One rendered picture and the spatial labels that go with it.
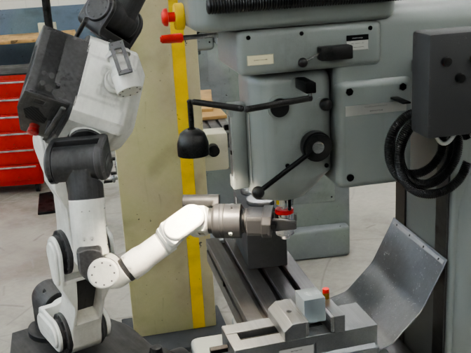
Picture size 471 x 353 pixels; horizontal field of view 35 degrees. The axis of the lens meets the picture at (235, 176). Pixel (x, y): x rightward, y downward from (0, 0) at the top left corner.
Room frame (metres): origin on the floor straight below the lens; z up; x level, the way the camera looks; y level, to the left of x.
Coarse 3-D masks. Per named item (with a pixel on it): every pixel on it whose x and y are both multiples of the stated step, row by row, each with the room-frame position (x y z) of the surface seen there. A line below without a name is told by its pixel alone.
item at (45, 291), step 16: (48, 288) 2.50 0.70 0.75; (32, 304) 2.51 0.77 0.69; (112, 320) 2.58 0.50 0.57; (16, 336) 2.49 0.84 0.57; (32, 336) 2.46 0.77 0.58; (112, 336) 2.45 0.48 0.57; (128, 336) 2.45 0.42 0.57; (16, 352) 2.38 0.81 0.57; (32, 352) 2.37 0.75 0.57; (48, 352) 2.36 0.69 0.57; (80, 352) 2.35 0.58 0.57; (96, 352) 2.35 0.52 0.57; (112, 352) 2.34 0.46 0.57; (128, 352) 2.33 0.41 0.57; (144, 352) 2.33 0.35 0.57; (160, 352) 2.21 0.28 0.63
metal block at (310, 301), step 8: (312, 288) 1.62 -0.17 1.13; (296, 296) 1.60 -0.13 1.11; (304, 296) 1.58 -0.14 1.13; (312, 296) 1.57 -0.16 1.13; (320, 296) 1.57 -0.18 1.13; (296, 304) 1.60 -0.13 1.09; (304, 304) 1.56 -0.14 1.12; (312, 304) 1.56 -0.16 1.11; (320, 304) 1.56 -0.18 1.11; (304, 312) 1.56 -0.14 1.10; (312, 312) 1.56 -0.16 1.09; (320, 312) 1.56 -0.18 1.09; (312, 320) 1.56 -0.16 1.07; (320, 320) 1.56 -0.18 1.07
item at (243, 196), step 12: (240, 192) 2.22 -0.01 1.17; (252, 204) 2.09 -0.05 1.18; (264, 204) 2.08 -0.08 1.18; (240, 240) 2.18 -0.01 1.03; (252, 240) 2.06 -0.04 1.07; (264, 240) 2.07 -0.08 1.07; (276, 240) 2.07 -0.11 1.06; (252, 252) 2.06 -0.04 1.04; (264, 252) 2.07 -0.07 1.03; (276, 252) 2.07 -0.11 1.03; (252, 264) 2.06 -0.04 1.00; (264, 264) 2.07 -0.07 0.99; (276, 264) 2.07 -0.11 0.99
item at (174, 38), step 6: (162, 36) 1.82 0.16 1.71; (168, 36) 1.83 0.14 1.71; (174, 36) 1.83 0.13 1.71; (180, 36) 1.83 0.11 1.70; (186, 36) 1.84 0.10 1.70; (192, 36) 1.84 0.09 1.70; (198, 36) 1.84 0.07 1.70; (204, 36) 1.85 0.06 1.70; (210, 36) 1.85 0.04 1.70; (216, 36) 1.85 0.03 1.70; (162, 42) 1.82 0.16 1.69; (168, 42) 1.83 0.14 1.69; (174, 42) 1.83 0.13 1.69; (180, 42) 1.83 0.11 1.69
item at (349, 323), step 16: (352, 304) 1.68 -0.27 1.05; (256, 320) 1.62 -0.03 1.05; (336, 320) 1.54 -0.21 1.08; (352, 320) 1.59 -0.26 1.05; (368, 320) 1.59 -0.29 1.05; (224, 336) 1.57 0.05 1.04; (240, 336) 1.57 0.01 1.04; (256, 336) 1.56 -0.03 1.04; (272, 336) 1.54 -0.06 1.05; (320, 336) 1.53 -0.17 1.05; (336, 336) 1.54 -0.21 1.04; (352, 336) 1.55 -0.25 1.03; (368, 336) 1.56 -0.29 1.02; (224, 352) 1.57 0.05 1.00; (240, 352) 1.49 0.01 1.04; (256, 352) 1.49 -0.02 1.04; (272, 352) 1.50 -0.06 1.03; (288, 352) 1.51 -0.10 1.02; (304, 352) 1.52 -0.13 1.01; (320, 352) 1.53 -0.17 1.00; (336, 352) 1.54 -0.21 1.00; (352, 352) 1.54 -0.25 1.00; (368, 352) 1.55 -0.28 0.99
